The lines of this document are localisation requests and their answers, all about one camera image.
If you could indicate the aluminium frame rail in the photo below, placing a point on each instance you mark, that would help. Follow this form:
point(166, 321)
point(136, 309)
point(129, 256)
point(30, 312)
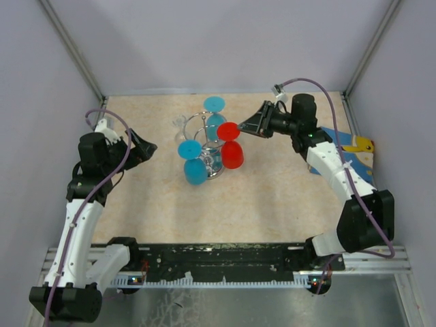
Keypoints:
point(374, 259)

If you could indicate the white cable duct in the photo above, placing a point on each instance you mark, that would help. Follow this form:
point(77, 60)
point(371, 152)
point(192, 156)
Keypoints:
point(131, 282)

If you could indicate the right aluminium corner post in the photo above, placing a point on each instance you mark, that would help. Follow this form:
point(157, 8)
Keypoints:
point(381, 30)

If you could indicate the red wine glass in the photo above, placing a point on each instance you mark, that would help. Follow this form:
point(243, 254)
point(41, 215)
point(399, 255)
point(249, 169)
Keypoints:
point(231, 151)

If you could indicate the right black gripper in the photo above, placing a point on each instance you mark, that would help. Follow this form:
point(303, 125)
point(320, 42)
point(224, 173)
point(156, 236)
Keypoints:
point(268, 120)

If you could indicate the left aluminium corner post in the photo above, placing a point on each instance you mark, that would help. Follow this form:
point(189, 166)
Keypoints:
point(72, 49)

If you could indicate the blue cartoon cloth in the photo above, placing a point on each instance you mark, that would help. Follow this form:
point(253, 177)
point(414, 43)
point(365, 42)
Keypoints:
point(360, 151)

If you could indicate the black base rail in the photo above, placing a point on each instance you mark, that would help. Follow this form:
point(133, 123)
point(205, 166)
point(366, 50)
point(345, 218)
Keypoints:
point(281, 272)

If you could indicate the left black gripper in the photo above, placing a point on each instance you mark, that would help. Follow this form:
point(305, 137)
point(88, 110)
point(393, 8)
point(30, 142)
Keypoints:
point(130, 148)

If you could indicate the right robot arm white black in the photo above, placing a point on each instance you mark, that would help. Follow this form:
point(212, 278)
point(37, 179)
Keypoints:
point(367, 217)

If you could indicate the aluminium corner post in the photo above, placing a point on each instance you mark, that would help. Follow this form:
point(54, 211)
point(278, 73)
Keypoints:
point(381, 30)
point(72, 49)

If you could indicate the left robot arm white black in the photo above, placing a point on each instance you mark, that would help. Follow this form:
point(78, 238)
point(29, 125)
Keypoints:
point(73, 289)

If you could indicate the chrome wire glass rack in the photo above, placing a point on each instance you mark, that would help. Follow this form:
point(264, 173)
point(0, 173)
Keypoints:
point(195, 129)

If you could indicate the blue wine glass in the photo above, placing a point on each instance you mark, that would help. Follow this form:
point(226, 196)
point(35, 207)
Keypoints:
point(215, 105)
point(194, 168)

